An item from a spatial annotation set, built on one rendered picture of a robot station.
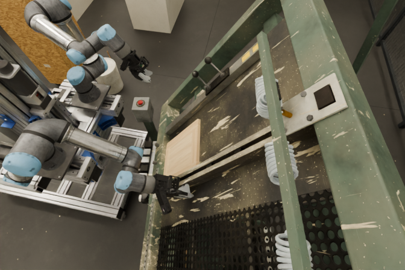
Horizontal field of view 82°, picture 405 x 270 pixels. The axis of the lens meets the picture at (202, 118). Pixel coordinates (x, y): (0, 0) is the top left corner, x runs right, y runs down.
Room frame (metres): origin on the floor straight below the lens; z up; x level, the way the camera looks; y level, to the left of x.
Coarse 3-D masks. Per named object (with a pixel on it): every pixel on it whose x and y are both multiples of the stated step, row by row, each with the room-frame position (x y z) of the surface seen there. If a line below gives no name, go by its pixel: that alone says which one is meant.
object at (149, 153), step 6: (150, 144) 0.76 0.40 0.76; (144, 150) 0.71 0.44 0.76; (150, 150) 0.71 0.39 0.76; (144, 156) 0.68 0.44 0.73; (150, 156) 0.68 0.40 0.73; (144, 162) 0.62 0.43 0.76; (150, 162) 0.63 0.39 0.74; (144, 168) 0.57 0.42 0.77; (150, 168) 0.58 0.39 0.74; (144, 174) 0.53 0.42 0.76; (150, 174) 0.54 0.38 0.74; (144, 198) 0.36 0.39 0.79
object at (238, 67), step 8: (256, 56) 0.76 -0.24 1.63; (240, 64) 0.76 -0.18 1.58; (248, 64) 0.76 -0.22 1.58; (232, 72) 0.76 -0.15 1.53; (240, 72) 0.76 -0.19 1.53; (224, 80) 0.76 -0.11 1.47; (232, 80) 0.76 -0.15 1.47; (216, 88) 0.76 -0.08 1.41; (224, 88) 0.76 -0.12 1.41; (200, 96) 0.80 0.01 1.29; (208, 96) 0.76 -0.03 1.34; (192, 104) 0.80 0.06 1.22; (200, 104) 0.77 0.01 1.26; (184, 112) 0.80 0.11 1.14; (192, 112) 0.77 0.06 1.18; (176, 120) 0.80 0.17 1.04; (184, 120) 0.77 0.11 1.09; (168, 128) 0.79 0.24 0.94; (176, 128) 0.77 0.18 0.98
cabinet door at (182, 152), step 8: (200, 120) 0.69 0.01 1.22; (192, 128) 0.65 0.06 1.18; (176, 136) 0.70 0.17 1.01; (184, 136) 0.64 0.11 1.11; (192, 136) 0.60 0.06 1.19; (168, 144) 0.69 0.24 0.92; (176, 144) 0.64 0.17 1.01; (184, 144) 0.59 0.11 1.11; (192, 144) 0.55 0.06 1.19; (168, 152) 0.62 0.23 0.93; (176, 152) 0.58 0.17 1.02; (184, 152) 0.54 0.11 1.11; (192, 152) 0.50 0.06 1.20; (168, 160) 0.56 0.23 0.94; (176, 160) 0.52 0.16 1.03; (184, 160) 0.49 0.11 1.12; (192, 160) 0.45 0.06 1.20; (168, 168) 0.51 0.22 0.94; (176, 168) 0.47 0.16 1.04; (184, 168) 0.44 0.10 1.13; (176, 176) 0.42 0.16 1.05
